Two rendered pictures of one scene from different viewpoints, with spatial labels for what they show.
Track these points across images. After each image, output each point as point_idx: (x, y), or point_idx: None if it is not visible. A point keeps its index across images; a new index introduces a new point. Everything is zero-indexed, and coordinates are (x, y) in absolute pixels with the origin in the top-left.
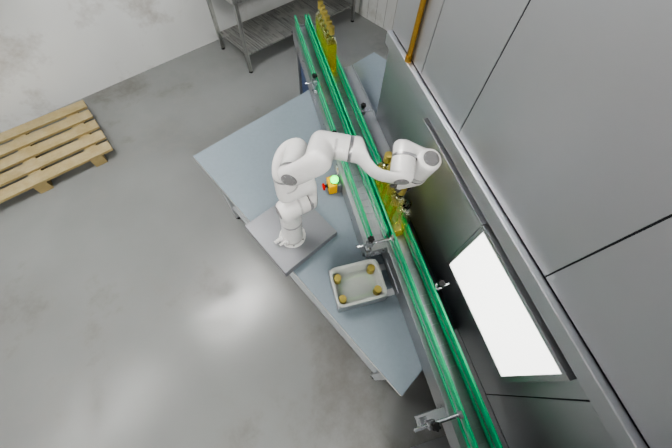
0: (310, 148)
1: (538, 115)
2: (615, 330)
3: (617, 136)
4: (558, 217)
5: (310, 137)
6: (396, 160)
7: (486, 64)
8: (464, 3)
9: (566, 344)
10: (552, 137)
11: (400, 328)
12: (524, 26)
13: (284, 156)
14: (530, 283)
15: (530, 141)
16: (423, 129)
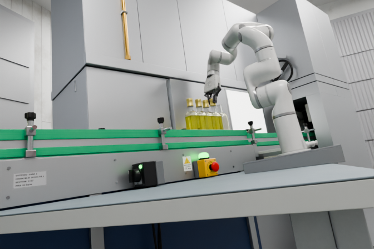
0: (249, 21)
1: (202, 39)
2: None
3: (215, 33)
4: None
5: (240, 24)
6: (224, 51)
7: (178, 35)
8: (153, 18)
9: None
10: (208, 42)
11: None
12: (182, 19)
13: (259, 26)
14: (240, 84)
15: (206, 48)
16: (173, 84)
